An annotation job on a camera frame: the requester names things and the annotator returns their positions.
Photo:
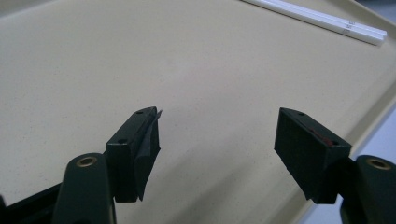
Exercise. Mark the beige plastic tray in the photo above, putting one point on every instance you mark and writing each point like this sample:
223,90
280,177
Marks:
155,62

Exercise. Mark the white chopstick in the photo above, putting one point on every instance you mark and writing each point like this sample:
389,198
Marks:
311,13
311,20

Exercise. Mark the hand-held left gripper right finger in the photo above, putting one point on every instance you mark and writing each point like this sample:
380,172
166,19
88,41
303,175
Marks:
308,155

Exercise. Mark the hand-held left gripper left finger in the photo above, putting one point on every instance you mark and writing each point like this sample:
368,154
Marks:
130,155

